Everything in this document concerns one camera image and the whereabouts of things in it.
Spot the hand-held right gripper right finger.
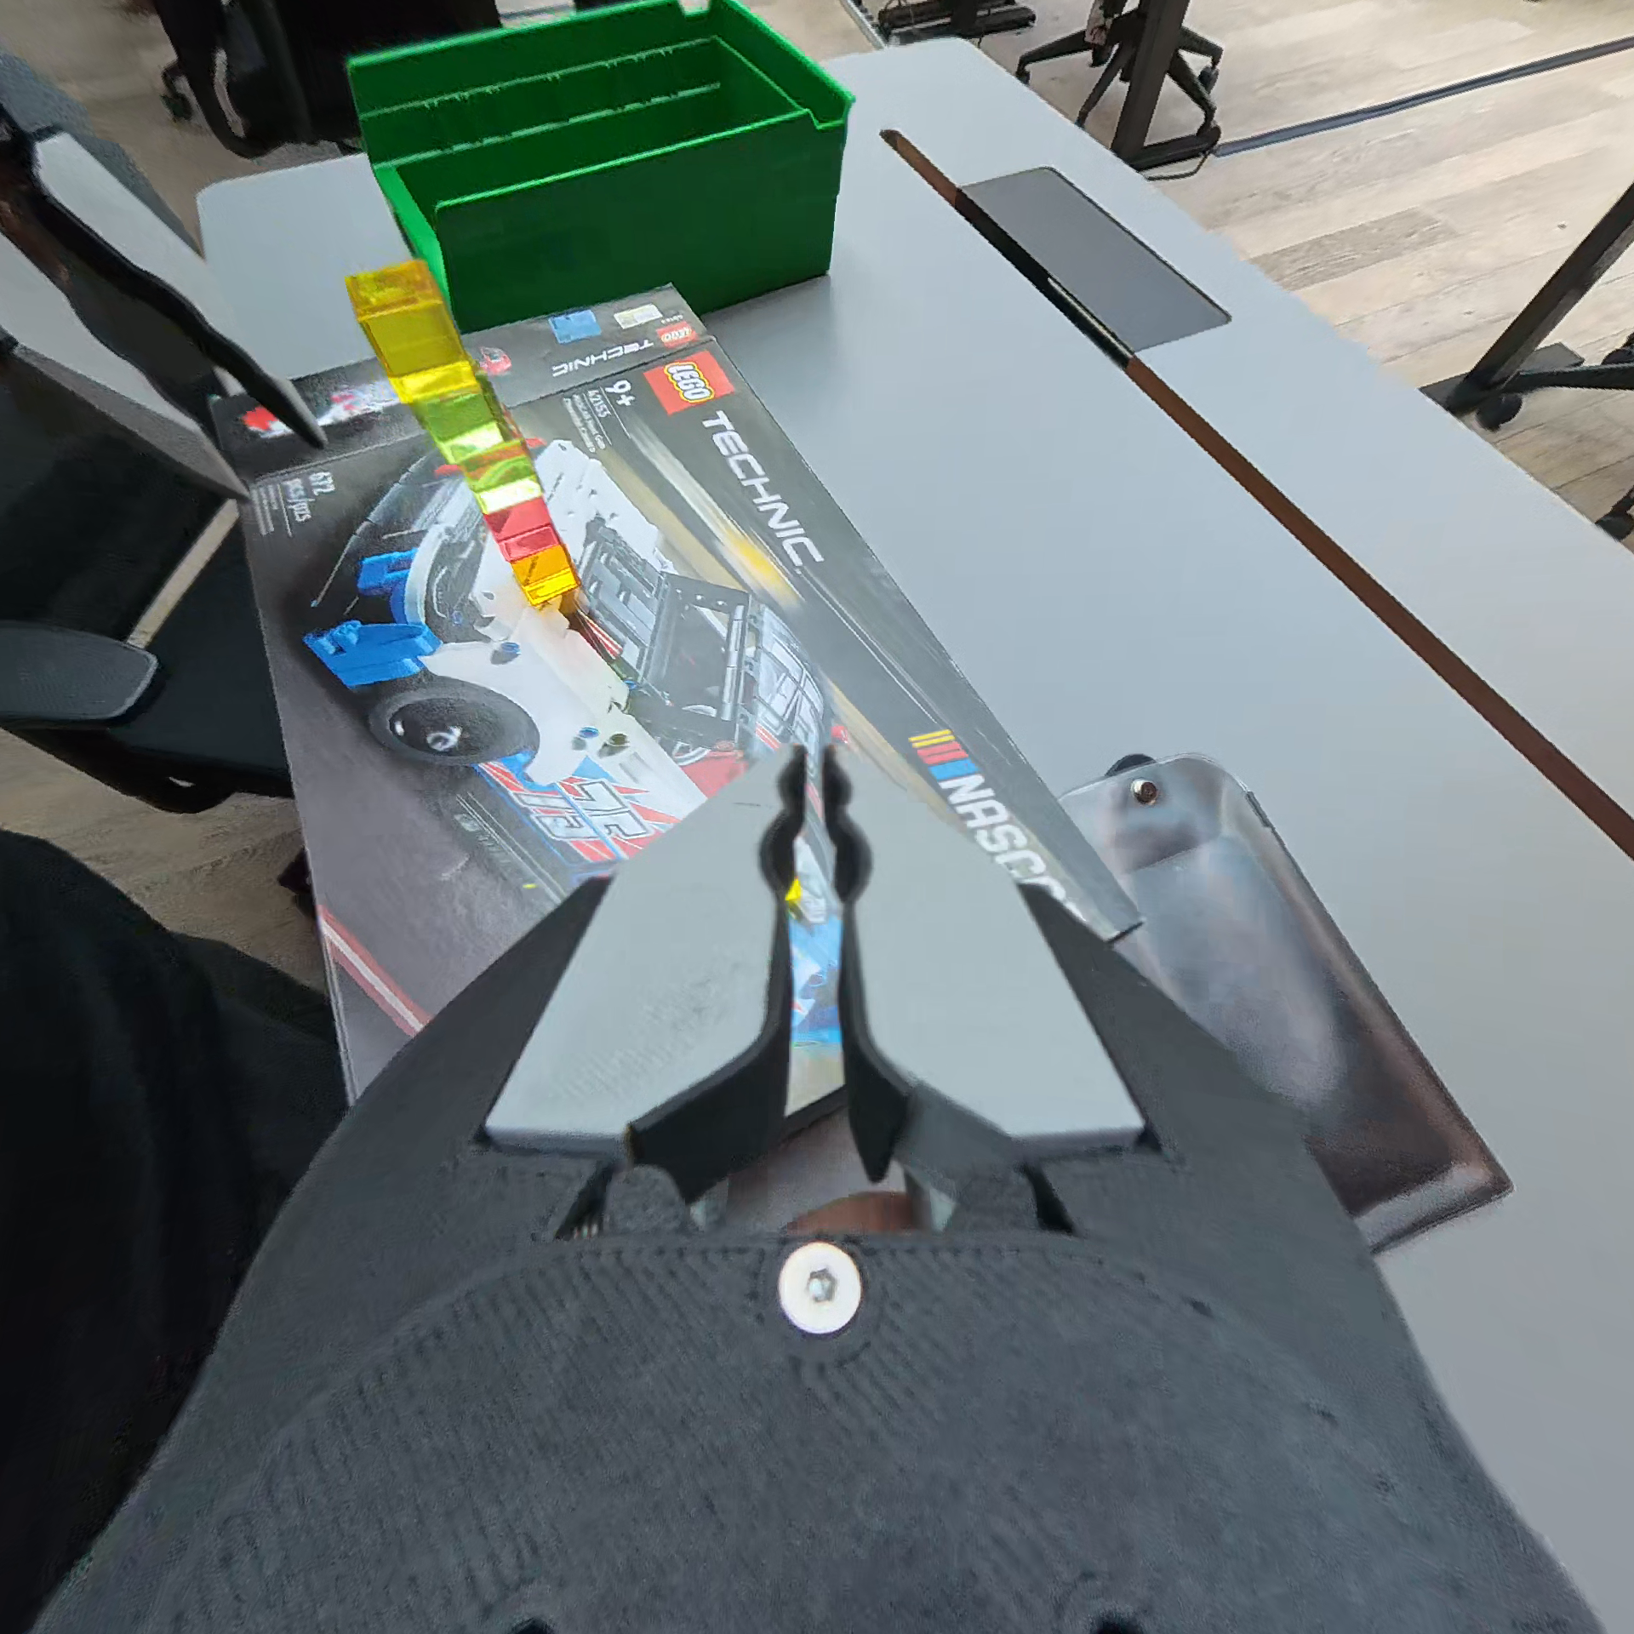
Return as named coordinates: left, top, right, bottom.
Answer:
left=824, top=744, right=1146, bottom=1235

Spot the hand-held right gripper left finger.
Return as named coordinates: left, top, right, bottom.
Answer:
left=483, top=744, right=810, bottom=1206

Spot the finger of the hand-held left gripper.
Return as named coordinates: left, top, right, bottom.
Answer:
left=0, top=97, right=331, bottom=450
left=0, top=231, right=253, bottom=502

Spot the stack of translucent colour cubes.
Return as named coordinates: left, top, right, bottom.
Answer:
left=345, top=261, right=582, bottom=610

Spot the black desk cover panel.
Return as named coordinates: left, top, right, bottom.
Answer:
left=956, top=167, right=1232, bottom=351

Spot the black desk leg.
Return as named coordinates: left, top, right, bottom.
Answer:
left=1419, top=179, right=1634, bottom=430

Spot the black office chair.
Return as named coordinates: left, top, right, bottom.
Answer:
left=149, top=0, right=505, bottom=163
left=0, top=371, right=297, bottom=812

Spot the toy car building set box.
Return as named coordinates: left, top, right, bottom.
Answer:
left=209, top=285, right=1144, bottom=1112

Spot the green plastic storage box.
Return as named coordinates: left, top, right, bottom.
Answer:
left=347, top=0, right=854, bottom=337

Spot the person's black clothing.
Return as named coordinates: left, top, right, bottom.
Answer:
left=0, top=828, right=349, bottom=1634

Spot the black power strip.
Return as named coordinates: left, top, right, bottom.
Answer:
left=874, top=0, right=1038, bottom=37

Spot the black office chair base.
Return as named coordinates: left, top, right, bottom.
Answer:
left=1014, top=0, right=1226, bottom=175

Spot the black floor cable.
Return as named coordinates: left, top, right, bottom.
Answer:
left=1212, top=37, right=1634, bottom=159

